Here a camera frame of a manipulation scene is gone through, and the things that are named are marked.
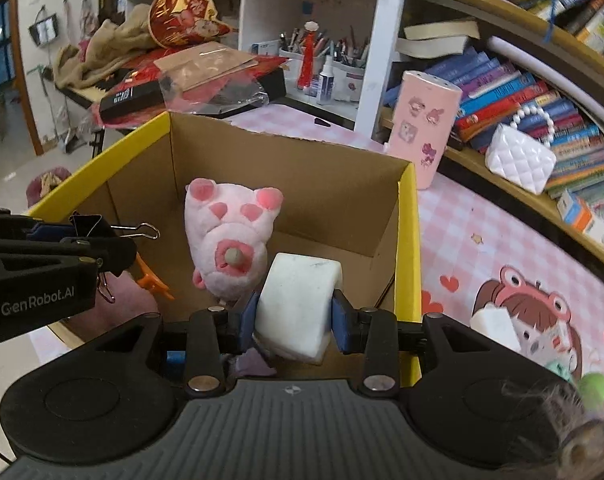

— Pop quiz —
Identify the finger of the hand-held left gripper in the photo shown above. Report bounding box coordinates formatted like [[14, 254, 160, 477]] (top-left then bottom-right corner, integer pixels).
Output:
[[0, 237, 138, 306], [0, 206, 90, 250]]

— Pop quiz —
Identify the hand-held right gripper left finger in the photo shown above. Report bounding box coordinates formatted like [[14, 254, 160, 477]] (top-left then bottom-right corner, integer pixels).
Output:
[[82, 291, 261, 394]]

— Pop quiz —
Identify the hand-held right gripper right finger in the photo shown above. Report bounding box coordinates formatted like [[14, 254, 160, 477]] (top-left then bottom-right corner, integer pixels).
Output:
[[332, 290, 533, 395]]

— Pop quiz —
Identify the white foam block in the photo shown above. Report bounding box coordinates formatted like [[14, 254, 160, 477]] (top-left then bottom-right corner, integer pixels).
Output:
[[252, 252, 343, 365]]

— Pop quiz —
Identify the black binder clip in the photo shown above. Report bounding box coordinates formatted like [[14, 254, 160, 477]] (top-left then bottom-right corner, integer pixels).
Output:
[[69, 214, 161, 305]]

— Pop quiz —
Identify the round pink and orange plush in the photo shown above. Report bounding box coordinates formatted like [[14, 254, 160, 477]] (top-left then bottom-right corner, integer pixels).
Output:
[[56, 252, 175, 333]]

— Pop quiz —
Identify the pink plush pig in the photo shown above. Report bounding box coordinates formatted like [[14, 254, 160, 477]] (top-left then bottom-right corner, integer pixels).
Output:
[[183, 177, 285, 306]]

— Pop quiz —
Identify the yellow cardboard box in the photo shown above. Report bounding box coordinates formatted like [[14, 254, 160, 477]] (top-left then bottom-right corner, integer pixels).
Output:
[[26, 111, 423, 391]]

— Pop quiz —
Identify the white charger plug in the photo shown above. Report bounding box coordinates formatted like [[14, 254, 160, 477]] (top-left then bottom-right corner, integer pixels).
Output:
[[469, 305, 523, 353]]

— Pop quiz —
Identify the electronic keyboard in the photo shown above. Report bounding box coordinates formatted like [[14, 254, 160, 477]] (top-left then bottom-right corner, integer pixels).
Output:
[[56, 67, 132, 111]]

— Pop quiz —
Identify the long black box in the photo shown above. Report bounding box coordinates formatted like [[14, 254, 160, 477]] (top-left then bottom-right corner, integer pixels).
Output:
[[99, 80, 165, 123]]

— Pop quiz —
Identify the brown cloth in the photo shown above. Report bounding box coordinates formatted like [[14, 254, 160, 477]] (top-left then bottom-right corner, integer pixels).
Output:
[[52, 20, 155, 93]]

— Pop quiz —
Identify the pink cylinder container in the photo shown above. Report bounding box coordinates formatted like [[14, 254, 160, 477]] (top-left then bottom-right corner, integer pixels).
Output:
[[384, 70, 464, 191]]

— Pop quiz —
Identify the wooden bookshelf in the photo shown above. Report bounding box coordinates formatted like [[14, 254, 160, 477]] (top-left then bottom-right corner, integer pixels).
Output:
[[357, 0, 604, 281]]

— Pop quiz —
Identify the clear plastic bag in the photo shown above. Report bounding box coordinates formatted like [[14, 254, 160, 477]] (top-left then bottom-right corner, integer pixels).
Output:
[[159, 72, 270, 118]]

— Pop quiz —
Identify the small white glue bottle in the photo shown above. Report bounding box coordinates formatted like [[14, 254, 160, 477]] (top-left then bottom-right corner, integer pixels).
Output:
[[318, 55, 337, 106]]

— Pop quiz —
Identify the white quilted purse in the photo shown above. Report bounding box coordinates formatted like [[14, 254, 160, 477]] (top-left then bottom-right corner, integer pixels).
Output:
[[484, 105, 558, 195]]

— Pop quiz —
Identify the small black box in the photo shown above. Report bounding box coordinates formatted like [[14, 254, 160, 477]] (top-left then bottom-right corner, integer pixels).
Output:
[[252, 67, 287, 106]]

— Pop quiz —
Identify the pen holder with pens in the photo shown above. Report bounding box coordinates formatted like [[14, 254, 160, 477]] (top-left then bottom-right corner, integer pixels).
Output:
[[279, 25, 370, 106]]

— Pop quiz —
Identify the kraft paper bag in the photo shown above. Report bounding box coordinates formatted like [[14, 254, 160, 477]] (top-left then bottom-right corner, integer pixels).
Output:
[[154, 42, 259, 93]]

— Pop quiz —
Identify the green helmet toy figure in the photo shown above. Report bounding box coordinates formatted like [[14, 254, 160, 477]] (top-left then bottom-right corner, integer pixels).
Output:
[[547, 360, 604, 411]]

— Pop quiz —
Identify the blue and orange carton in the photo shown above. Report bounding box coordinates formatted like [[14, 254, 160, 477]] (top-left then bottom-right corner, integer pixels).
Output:
[[556, 190, 604, 251]]

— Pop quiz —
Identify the red doll pen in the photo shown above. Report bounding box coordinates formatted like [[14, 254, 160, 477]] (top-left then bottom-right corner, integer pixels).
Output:
[[297, 21, 319, 90]]

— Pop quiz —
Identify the red printed paper fan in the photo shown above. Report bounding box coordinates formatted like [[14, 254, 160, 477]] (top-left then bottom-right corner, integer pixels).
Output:
[[146, 0, 233, 50]]

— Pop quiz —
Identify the thick white-paged book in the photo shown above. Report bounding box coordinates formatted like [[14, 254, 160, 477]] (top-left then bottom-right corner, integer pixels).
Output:
[[404, 17, 482, 41], [396, 35, 470, 58]]

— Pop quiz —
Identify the row of colourful books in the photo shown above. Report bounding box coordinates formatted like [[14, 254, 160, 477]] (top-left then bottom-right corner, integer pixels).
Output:
[[384, 45, 604, 221]]

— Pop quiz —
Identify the white shelf unit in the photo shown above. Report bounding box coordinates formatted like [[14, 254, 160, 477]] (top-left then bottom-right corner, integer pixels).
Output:
[[126, 0, 383, 131]]

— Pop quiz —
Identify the flat white tablet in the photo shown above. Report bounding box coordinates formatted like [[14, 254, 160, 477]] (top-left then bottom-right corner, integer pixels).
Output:
[[487, 35, 604, 133]]

